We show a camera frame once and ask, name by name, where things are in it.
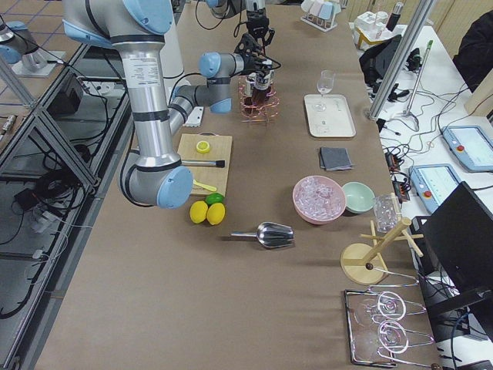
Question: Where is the yellow lemon upper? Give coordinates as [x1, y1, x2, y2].
[189, 200, 209, 224]

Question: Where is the pink bowl of ice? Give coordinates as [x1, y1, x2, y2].
[292, 175, 346, 225]

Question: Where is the cream rectangular tray with bunny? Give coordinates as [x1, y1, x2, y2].
[304, 94, 356, 138]

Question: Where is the blue teach pendant near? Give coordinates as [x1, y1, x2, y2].
[409, 163, 461, 214]

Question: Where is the copper wire bottle basket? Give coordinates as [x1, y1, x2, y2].
[238, 76, 280, 124]

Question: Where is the half lemon slice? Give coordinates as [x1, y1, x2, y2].
[196, 140, 211, 153]

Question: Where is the aluminium profile post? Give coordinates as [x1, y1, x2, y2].
[367, 0, 436, 121]

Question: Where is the yellow plastic knife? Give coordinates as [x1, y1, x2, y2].
[193, 180, 217, 193]

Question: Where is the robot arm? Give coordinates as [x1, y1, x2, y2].
[62, 1, 266, 209]
[206, 0, 275, 47]

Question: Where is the green lime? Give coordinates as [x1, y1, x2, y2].
[204, 192, 224, 206]

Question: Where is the steel ice scoop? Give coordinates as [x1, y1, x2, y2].
[230, 222, 294, 249]

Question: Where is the yellow lemon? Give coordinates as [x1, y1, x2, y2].
[206, 203, 226, 225]
[189, 200, 209, 224]

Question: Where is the yellow lemon lower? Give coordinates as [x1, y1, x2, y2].
[206, 203, 226, 225]

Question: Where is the blue teach pendant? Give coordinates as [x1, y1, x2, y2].
[409, 163, 461, 214]
[442, 126, 493, 173]

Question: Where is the wooden mug tree stand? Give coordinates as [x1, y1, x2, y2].
[340, 201, 424, 286]

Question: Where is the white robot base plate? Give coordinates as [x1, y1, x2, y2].
[183, 106, 204, 128]

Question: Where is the white pedestal column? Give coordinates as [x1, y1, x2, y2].
[160, 1, 184, 88]

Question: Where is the blue teach pendant far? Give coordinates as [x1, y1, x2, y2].
[442, 126, 493, 173]

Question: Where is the mint green bowl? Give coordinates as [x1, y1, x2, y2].
[342, 181, 375, 214]

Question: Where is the clear wine glass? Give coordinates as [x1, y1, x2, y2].
[314, 69, 336, 112]

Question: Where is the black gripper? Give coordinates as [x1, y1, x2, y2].
[233, 32, 265, 76]
[246, 9, 275, 46]

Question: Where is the bamboo cutting board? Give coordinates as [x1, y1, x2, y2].
[178, 133, 233, 196]

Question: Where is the clear glass mug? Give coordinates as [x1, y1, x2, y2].
[373, 193, 399, 233]

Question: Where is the black computer monitor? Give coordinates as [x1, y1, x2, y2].
[411, 180, 493, 321]

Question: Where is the wire wine glass rack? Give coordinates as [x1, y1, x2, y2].
[343, 273, 439, 369]

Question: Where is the folded grey cloth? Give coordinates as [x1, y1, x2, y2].
[319, 146, 353, 171]

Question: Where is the tea bottle white cap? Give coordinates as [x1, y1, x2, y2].
[255, 59, 273, 103]

